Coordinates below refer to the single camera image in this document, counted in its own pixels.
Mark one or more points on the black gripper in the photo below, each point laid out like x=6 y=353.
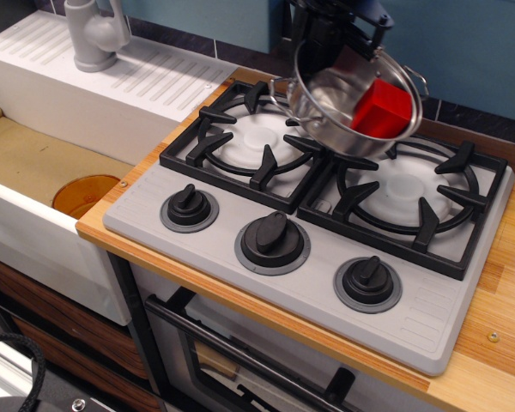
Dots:
x=320 y=29

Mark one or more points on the stainless steel pan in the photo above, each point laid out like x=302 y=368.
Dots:
x=324 y=106

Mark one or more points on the red cube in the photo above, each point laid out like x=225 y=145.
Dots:
x=383 y=111

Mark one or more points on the black middle stove knob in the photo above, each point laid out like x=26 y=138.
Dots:
x=273 y=245

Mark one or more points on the black stove knob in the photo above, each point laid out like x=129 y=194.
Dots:
x=368 y=285
x=273 y=245
x=189 y=210

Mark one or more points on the black left stove knob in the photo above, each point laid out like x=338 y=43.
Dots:
x=189 y=210

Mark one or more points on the grey toy stove top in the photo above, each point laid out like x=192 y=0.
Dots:
x=420 y=330

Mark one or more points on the black right stove knob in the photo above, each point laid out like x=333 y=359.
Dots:
x=368 y=285

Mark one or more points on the black left burner grate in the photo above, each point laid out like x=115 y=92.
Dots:
x=244 y=144

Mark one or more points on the black burner grate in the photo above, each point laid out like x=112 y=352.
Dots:
x=244 y=144
x=424 y=201

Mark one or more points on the black right burner grate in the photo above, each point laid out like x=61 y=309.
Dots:
x=424 y=201

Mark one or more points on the grey toy faucet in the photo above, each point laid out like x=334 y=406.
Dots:
x=96 y=39

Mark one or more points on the white sink unit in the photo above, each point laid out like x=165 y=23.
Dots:
x=58 y=124

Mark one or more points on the orange plastic plate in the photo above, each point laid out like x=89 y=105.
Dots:
x=77 y=197

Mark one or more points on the wooden drawer front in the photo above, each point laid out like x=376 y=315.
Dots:
x=98 y=354

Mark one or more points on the oven door with handle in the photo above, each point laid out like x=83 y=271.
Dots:
x=228 y=362

